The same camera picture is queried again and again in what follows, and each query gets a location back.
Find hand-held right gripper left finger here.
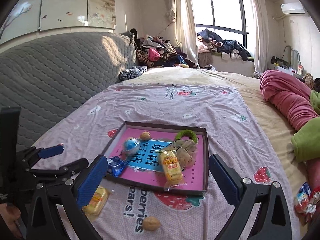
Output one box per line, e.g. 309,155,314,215
25,154,108,240

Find pink book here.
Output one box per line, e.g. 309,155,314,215
109,127,207,192

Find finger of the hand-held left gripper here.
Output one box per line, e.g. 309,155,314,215
17,143,64,169
27,158,89,181

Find clothes on window bench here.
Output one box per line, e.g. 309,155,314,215
197,28,250,62

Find dark patterned cloth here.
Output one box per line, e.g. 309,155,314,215
119,66,148,81

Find pile of clothes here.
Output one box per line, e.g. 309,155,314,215
130,28,200,68

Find pink blanket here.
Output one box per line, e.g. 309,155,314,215
259,70,320,230

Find black framed window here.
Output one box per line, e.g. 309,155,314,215
190,0,250,53

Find beige bed sheet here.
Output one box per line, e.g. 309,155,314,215
120,67,315,240

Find grey quilted headboard cover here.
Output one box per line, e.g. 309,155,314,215
0,32,137,153

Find green fuzzy ring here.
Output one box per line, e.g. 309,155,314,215
174,129,198,145

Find blue snack packet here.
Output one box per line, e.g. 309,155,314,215
107,156,130,177

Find black bag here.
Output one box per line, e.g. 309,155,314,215
271,56,292,67

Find yellow snack packet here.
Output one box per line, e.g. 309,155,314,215
82,185,110,216
159,148,187,192

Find painted wall panels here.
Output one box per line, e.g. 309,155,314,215
0,0,117,45

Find pink strawberry printed sheet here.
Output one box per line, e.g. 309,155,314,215
30,83,300,240

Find colourful candy wrapper pile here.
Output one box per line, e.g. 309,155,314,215
293,181,320,222

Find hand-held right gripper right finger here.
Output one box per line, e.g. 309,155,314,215
209,154,293,240

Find beige window bench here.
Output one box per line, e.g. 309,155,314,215
199,52,255,78

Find pink book tray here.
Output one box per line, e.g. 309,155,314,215
103,121,210,197

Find beige mesh scrunchie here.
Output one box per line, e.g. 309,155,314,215
172,140,198,167

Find person's left hand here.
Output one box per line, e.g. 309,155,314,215
0,202,23,239

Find green blanket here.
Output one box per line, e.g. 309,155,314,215
291,89,320,163

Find cream curtain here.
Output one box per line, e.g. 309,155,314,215
249,0,272,78
164,0,199,67

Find white air conditioner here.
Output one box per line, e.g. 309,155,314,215
280,2,306,15

